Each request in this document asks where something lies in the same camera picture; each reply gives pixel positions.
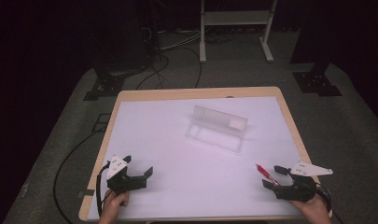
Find clear plastic pencil case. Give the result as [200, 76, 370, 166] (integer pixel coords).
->
[185, 105, 249, 154]

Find white table mat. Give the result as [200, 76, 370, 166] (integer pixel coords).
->
[87, 95, 304, 222]

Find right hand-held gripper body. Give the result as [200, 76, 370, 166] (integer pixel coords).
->
[273, 160, 334, 203]

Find black square floor frame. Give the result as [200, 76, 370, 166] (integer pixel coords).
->
[91, 113, 112, 133]

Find person's left hand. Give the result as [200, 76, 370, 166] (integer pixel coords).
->
[100, 189, 131, 218]

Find black stand with flat base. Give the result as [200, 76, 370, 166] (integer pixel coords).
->
[289, 0, 343, 98]
[82, 60, 126, 102]

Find tangled black floor cables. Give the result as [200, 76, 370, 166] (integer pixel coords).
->
[134, 27, 203, 91]

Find white floor cables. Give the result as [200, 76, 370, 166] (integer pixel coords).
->
[159, 28, 203, 51]

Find black tape strip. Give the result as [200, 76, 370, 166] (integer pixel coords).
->
[77, 189, 96, 199]

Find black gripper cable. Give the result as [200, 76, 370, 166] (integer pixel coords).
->
[315, 182, 345, 224]
[95, 161, 112, 217]

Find white metal stand frame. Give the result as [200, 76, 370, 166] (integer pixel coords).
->
[199, 0, 278, 63]

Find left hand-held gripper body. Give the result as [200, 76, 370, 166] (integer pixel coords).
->
[105, 154, 147, 194]

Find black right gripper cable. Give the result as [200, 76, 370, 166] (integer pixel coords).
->
[315, 182, 345, 224]

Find person's right hand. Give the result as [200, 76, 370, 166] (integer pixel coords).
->
[288, 193, 333, 217]

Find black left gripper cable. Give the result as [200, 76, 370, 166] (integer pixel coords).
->
[95, 161, 112, 217]

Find red pen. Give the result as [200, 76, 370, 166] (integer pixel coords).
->
[255, 163, 280, 187]

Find long black floor cable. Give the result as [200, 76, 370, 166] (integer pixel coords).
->
[52, 132, 101, 224]

